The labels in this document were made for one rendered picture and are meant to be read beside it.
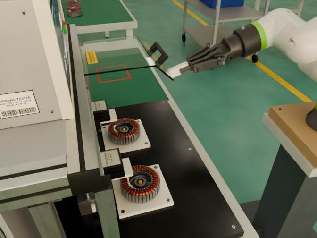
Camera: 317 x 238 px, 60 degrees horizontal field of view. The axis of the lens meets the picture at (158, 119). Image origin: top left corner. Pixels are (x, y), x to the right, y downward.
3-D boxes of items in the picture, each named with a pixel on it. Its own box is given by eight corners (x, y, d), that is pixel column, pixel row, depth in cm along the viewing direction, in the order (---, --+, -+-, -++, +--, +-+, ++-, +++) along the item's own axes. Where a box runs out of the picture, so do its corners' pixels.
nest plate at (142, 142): (140, 121, 105) (140, 119, 104) (150, 147, 94) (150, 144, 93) (101, 128, 102) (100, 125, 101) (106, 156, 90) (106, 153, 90)
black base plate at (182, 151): (166, 103, 119) (166, 98, 118) (243, 236, 70) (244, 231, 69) (53, 122, 109) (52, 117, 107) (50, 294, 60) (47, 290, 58)
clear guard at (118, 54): (152, 50, 101) (152, 34, 98) (173, 80, 83) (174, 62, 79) (60, 61, 94) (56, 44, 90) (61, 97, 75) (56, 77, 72)
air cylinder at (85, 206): (97, 189, 79) (95, 176, 76) (100, 211, 74) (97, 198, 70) (79, 193, 78) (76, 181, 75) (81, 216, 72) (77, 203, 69)
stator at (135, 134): (136, 123, 103) (136, 114, 100) (143, 142, 94) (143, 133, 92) (106, 128, 100) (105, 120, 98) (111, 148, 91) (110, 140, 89)
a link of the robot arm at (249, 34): (245, 16, 88) (260, 26, 81) (249, 48, 95) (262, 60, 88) (228, 24, 88) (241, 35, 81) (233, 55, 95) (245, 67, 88)
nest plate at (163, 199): (158, 166, 87) (158, 163, 86) (173, 205, 75) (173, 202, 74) (111, 176, 83) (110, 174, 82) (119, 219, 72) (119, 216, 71)
